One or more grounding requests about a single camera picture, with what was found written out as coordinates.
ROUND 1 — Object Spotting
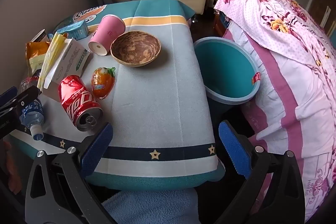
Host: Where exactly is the orange egg-shaped toy capsule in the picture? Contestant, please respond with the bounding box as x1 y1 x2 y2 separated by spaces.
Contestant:
91 67 116 100

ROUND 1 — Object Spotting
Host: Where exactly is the brown wooden bowl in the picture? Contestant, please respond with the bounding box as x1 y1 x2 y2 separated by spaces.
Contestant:
110 31 161 67

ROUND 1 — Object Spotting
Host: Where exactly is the yellow patterned napkin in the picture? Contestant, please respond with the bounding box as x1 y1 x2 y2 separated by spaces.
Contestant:
37 33 68 89

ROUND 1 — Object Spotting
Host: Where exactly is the pink white bed sheet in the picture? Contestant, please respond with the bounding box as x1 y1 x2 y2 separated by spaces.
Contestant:
223 27 336 224

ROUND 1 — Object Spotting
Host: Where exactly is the teal plastic bin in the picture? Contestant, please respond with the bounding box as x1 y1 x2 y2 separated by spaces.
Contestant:
193 37 261 119

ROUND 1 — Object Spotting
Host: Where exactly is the clear plastic water bottle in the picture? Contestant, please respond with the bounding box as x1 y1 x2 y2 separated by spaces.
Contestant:
18 76 46 141

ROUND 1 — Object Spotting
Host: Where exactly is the orange snack bag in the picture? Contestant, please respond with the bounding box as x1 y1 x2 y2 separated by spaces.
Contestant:
25 41 51 75

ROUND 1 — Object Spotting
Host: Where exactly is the blue fleece towel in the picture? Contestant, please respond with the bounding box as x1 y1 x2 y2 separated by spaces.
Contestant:
101 189 200 224

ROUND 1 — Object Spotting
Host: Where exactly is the light blue packet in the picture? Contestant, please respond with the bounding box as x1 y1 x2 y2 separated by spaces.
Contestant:
56 21 89 40

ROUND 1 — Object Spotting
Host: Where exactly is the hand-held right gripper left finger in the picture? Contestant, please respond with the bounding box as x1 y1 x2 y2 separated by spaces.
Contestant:
24 122 121 224

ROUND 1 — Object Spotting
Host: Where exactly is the red soda can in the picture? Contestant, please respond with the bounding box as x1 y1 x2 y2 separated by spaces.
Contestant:
58 75 103 132

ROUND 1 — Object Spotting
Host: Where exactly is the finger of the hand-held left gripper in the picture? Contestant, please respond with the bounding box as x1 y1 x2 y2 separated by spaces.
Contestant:
0 86 18 111
0 85 43 116

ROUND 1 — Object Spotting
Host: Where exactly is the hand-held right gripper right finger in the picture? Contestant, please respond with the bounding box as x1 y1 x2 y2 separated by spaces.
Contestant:
209 120 306 224

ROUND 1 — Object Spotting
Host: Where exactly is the small white wrapper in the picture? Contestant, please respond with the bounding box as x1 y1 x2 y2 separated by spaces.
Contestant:
31 29 49 43

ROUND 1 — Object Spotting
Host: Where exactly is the pink paper cup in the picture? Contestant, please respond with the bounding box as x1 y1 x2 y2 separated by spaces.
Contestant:
88 14 126 56

